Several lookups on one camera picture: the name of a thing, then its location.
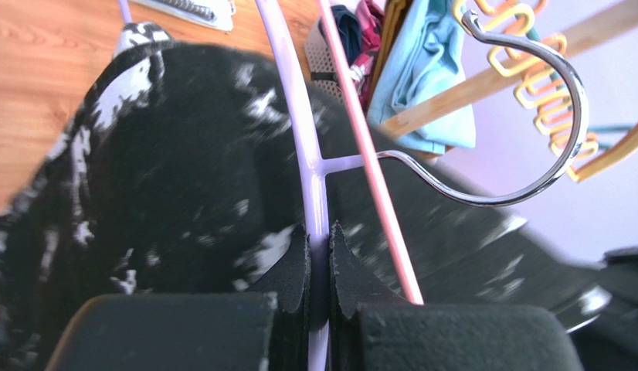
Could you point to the white notebook stack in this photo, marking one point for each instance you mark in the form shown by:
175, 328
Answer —
212, 14

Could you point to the orange clothes hanger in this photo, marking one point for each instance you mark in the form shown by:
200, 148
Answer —
517, 18

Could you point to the pink clothes hanger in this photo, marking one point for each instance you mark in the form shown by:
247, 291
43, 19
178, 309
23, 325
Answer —
376, 180

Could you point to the white plastic laundry basket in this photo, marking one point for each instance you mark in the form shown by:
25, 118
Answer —
320, 63

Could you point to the yellow clothes hanger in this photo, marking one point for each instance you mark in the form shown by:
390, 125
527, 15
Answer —
582, 37

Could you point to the lilac clothes hanger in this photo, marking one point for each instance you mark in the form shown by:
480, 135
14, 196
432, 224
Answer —
313, 171

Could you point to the teal clothes hanger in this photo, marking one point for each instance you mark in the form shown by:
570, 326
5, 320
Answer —
607, 128

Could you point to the dark blue jeans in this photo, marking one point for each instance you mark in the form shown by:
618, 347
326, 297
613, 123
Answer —
349, 30

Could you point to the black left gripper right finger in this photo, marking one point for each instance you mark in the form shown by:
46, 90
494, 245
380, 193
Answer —
373, 328

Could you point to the pink camouflage trousers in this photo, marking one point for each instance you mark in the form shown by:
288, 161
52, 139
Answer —
370, 19

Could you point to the brown trousers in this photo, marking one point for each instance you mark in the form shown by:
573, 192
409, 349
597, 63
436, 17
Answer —
394, 17

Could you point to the light blue trousers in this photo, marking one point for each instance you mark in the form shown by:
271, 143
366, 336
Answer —
424, 61

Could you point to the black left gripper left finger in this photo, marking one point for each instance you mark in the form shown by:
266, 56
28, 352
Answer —
263, 328

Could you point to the black white patterned trousers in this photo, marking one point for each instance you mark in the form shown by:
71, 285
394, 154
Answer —
178, 174

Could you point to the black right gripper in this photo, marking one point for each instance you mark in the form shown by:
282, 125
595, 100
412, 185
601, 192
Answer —
611, 341

